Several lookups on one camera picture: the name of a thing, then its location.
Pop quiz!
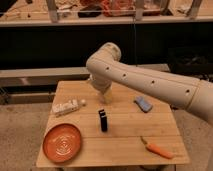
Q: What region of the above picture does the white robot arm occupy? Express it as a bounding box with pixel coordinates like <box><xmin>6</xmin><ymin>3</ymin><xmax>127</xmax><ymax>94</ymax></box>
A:
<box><xmin>86</xmin><ymin>42</ymin><xmax>213</xmax><ymax>126</ymax></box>

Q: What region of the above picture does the blue sponge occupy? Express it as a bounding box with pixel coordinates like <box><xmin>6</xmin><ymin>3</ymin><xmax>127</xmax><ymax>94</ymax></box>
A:
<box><xmin>134</xmin><ymin>96</ymin><xmax>153</xmax><ymax>113</ymax></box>

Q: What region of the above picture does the red object on shelf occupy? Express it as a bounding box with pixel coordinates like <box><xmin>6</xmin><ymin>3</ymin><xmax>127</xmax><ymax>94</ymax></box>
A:
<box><xmin>101</xmin><ymin>0</ymin><xmax>135</xmax><ymax>17</ymax></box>

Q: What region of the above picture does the orange carrot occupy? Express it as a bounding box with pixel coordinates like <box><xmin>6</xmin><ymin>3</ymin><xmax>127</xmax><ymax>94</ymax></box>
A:
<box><xmin>140</xmin><ymin>137</ymin><xmax>174</xmax><ymax>159</ymax></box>

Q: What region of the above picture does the wooden table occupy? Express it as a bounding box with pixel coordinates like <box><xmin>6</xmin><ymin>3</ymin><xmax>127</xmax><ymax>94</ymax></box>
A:
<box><xmin>46</xmin><ymin>81</ymin><xmax>189</xmax><ymax>168</ymax></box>

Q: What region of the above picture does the long metal bench rail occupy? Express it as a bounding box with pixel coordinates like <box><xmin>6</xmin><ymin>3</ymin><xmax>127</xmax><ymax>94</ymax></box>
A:
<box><xmin>0</xmin><ymin>63</ymin><xmax>171</xmax><ymax>88</ymax></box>

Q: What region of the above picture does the white plastic bottle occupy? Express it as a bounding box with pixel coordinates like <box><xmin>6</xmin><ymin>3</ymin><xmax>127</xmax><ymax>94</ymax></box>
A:
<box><xmin>51</xmin><ymin>99</ymin><xmax>86</xmax><ymax>117</ymax></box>

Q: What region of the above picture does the black object on shelf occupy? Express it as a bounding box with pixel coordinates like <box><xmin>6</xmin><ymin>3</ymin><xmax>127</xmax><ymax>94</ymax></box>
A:
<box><xmin>78</xmin><ymin>5</ymin><xmax>102</xmax><ymax>18</ymax></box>

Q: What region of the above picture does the thin vertical cable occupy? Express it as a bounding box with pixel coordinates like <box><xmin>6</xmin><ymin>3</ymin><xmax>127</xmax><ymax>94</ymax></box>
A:
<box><xmin>133</xmin><ymin>16</ymin><xmax>138</xmax><ymax>67</ymax></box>

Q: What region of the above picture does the black rectangular block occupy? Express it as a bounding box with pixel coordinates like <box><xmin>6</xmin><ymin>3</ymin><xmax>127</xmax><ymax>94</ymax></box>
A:
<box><xmin>98</xmin><ymin>109</ymin><xmax>108</xmax><ymax>132</ymax></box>

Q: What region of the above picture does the orange ceramic bowl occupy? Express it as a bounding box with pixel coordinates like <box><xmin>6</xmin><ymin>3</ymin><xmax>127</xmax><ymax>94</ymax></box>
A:
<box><xmin>42</xmin><ymin>123</ymin><xmax>82</xmax><ymax>163</ymax></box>

